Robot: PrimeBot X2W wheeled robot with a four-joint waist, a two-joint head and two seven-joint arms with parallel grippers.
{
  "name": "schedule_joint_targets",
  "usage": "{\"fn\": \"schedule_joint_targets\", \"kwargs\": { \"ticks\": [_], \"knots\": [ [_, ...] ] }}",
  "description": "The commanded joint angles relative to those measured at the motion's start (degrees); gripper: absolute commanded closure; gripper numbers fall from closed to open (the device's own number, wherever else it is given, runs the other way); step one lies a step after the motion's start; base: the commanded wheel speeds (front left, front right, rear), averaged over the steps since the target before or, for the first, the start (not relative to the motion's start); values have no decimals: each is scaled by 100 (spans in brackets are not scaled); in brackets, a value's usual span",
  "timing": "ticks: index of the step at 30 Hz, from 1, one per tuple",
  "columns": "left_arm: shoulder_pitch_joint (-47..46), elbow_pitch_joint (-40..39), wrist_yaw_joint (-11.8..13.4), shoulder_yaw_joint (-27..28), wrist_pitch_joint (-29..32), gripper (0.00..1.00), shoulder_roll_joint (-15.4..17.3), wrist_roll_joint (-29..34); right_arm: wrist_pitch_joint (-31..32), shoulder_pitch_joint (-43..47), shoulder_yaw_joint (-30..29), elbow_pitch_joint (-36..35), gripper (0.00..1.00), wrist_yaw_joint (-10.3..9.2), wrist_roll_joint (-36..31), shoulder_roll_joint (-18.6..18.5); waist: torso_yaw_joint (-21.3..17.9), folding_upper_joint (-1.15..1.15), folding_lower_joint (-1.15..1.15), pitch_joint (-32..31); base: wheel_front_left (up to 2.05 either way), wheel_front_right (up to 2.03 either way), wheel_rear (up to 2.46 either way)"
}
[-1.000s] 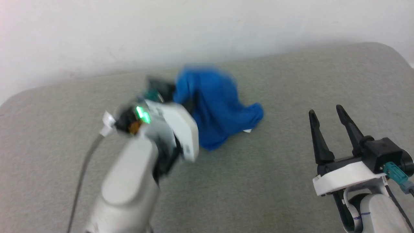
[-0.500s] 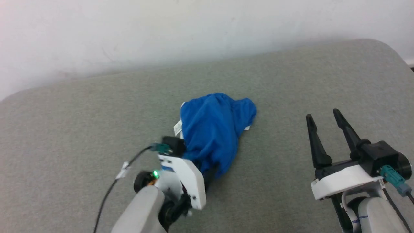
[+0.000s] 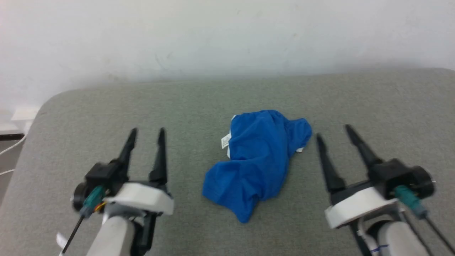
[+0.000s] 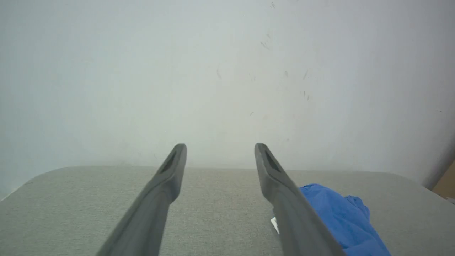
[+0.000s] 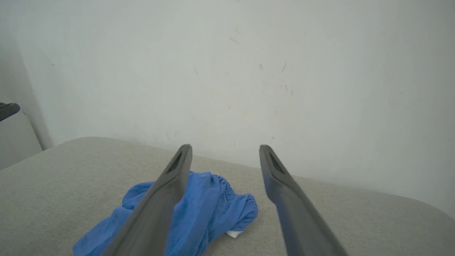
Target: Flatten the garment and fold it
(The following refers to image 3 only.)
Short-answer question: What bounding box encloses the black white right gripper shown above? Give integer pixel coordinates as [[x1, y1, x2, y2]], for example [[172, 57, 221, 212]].
[[316, 124, 436, 230]]

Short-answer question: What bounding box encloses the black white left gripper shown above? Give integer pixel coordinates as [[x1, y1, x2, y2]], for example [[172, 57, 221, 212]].
[[73, 128, 175, 217]]

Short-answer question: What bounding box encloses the blue garment white trim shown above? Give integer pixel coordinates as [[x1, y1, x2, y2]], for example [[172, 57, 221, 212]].
[[202, 110, 313, 224]]

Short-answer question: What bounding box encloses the black cable teal plug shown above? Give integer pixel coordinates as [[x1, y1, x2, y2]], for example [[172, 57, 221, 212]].
[[394, 185, 455, 254], [62, 185, 107, 255]]

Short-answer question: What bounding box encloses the thin white floor cable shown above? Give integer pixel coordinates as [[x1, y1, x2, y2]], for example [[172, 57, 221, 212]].
[[0, 133, 27, 175]]

